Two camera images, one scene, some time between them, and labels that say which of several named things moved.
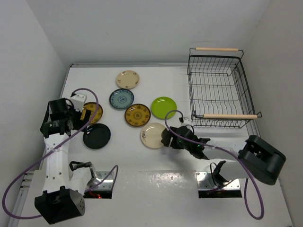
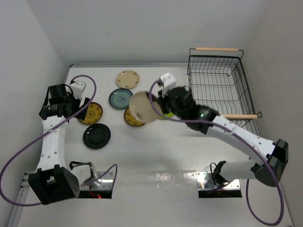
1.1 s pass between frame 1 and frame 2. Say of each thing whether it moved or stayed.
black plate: stayed
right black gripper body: moved
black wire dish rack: stayed
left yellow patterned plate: stayed
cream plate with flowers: moved
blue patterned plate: stayed
